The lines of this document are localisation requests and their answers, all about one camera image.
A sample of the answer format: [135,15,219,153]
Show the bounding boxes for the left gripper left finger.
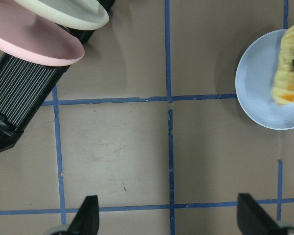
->
[68,195,99,235]

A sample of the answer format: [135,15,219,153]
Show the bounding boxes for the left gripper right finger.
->
[237,193,284,235]

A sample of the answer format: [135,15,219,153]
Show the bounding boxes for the sliced bread loaf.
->
[271,25,294,105]

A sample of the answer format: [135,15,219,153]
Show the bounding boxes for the blue plate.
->
[235,29,294,130]

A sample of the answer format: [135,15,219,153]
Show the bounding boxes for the pink plate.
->
[0,0,85,67]

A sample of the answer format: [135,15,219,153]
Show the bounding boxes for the cream white plate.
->
[16,0,109,31]

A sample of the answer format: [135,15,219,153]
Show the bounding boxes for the black dish rack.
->
[0,0,114,152]

